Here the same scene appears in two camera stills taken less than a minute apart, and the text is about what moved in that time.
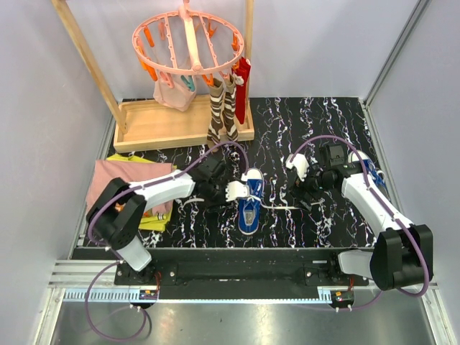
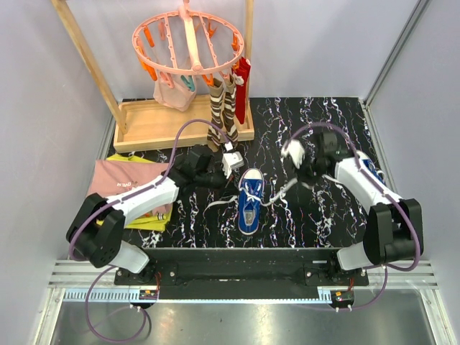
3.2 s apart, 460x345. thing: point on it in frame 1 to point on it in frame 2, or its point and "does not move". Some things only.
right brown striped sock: [228, 108] does not move
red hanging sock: [242, 69] does not move
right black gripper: [298, 190] to [303, 177]
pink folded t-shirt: [105, 170] does not move
